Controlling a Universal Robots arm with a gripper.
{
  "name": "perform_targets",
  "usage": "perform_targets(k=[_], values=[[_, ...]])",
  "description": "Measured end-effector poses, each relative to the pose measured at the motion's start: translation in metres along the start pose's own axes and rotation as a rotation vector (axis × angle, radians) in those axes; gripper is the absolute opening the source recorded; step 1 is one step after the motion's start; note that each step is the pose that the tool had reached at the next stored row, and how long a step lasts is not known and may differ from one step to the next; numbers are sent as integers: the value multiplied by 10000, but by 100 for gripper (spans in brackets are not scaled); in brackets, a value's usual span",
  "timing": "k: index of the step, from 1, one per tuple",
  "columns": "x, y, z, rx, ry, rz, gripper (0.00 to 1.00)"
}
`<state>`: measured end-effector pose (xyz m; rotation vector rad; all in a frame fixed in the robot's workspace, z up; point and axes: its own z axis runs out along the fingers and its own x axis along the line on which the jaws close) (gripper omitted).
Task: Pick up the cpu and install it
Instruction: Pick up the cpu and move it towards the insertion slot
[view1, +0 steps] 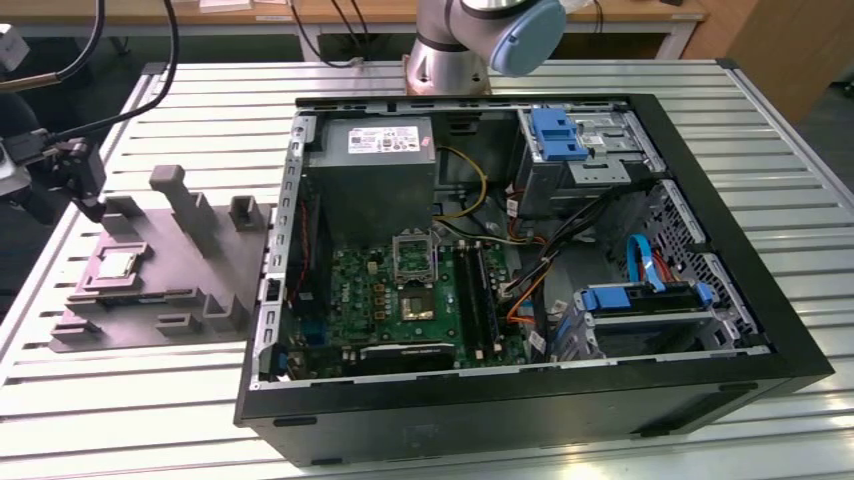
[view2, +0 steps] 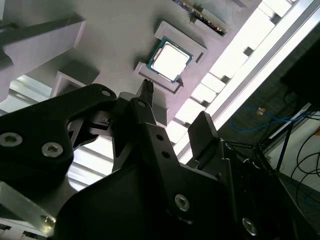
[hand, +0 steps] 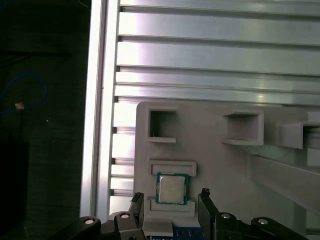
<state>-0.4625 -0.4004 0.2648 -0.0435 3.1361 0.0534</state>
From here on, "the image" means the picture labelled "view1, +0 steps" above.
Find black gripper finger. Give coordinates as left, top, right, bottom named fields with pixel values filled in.
left=50, top=137, right=106, bottom=224
left=0, top=194, right=68, bottom=226

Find silver CPU green edge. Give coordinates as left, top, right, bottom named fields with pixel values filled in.
left=92, top=249, right=142, bottom=280

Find CPU socket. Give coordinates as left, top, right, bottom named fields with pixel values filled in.
left=396, top=287, right=440, bottom=323

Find grey parts rack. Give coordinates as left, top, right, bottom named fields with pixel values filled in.
left=49, top=164, right=276, bottom=354

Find dark RAM stick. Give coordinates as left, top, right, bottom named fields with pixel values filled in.
left=92, top=293, right=169, bottom=308

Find white box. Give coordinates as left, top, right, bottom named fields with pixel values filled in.
left=197, top=0, right=256, bottom=15

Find black case fan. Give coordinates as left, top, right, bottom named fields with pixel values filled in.
left=292, top=177, right=336, bottom=321

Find grey power supply unit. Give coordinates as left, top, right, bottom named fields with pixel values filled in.
left=303, top=118, right=441, bottom=241

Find green motherboard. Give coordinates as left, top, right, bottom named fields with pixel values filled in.
left=279, top=227, right=535, bottom=380

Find black graphics card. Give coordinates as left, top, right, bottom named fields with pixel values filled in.
left=355, top=341, right=459, bottom=375

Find black RAM slot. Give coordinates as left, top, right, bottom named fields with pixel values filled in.
left=451, top=241, right=489, bottom=360
left=469, top=239, right=505, bottom=352

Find metal drive cage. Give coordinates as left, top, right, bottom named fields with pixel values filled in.
left=515, top=106, right=668, bottom=220

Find black PC case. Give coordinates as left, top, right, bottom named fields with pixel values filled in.
left=232, top=92, right=836, bottom=469

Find hard disk in blue carrier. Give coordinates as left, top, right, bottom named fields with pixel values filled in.
left=577, top=281, right=715, bottom=317

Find metal disk bay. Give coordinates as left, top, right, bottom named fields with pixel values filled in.
left=549, top=299, right=772, bottom=362

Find wooden cabinet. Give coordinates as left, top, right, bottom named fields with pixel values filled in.
left=683, top=0, right=854, bottom=126

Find black cable with brown sleeve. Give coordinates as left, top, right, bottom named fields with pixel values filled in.
left=0, top=0, right=108, bottom=95

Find black camera cable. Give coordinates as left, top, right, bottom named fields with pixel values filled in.
left=49, top=0, right=180, bottom=144

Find red black fan wire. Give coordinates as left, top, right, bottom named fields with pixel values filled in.
left=287, top=199, right=319, bottom=304

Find black cable with silver plug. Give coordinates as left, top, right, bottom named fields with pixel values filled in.
left=287, top=0, right=368, bottom=70

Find yellow wire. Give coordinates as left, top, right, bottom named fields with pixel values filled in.
left=432, top=144, right=488, bottom=220

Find orange wires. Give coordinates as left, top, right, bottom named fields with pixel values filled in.
left=504, top=293, right=539, bottom=329

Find blue plastic drive bracket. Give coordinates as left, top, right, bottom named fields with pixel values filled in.
left=531, top=107, right=592, bottom=163

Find black cable bundle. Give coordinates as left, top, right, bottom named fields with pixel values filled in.
left=500, top=182, right=659, bottom=301

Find blue flat wire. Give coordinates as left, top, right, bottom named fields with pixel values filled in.
left=624, top=233, right=668, bottom=295

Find wooden desk white frame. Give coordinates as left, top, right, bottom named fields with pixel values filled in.
left=0, top=0, right=710, bottom=62

